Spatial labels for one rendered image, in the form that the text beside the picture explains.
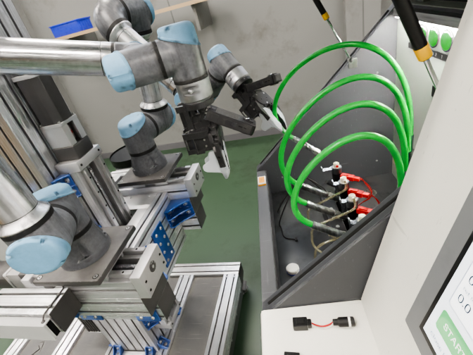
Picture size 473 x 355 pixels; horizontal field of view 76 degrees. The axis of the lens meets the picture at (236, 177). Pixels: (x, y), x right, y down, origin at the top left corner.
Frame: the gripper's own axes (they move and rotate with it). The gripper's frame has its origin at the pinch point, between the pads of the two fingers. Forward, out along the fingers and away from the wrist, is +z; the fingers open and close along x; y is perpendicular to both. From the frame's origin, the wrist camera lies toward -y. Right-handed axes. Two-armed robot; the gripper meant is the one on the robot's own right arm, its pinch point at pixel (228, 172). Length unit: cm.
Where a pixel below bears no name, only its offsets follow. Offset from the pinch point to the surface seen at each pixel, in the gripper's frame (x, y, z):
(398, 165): 12.7, -35.9, -2.1
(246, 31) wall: -289, -2, -1
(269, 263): 7.2, -5.6, 26.3
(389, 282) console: 29.7, -28.1, 10.2
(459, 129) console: 30.9, -35.0, -17.8
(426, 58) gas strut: 20.8, -35.4, -24.1
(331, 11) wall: -278, -89, 0
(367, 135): 12.7, -30.0, -9.8
